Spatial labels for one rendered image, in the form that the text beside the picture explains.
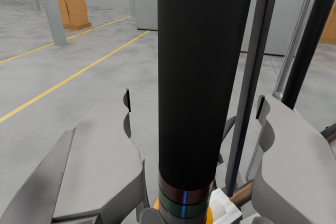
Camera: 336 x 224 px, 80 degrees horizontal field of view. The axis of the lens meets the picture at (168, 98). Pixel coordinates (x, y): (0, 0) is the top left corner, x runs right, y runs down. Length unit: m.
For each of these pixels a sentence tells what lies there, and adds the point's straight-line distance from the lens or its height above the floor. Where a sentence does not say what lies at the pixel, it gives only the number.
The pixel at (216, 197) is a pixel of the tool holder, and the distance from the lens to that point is 0.21.
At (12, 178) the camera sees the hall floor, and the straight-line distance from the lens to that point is 2.59.
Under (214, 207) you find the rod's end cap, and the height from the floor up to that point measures 1.53.
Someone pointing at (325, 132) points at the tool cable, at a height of 1.54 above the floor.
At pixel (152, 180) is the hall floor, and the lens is 2.13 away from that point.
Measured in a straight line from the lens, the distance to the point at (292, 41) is 1.56.
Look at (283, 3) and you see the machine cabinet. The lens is 5.74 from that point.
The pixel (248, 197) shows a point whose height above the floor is 1.53.
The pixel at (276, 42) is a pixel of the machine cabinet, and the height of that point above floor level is 0.35.
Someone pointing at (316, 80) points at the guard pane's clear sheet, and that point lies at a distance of 1.33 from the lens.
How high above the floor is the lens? 1.70
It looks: 31 degrees down
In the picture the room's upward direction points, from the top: 1 degrees clockwise
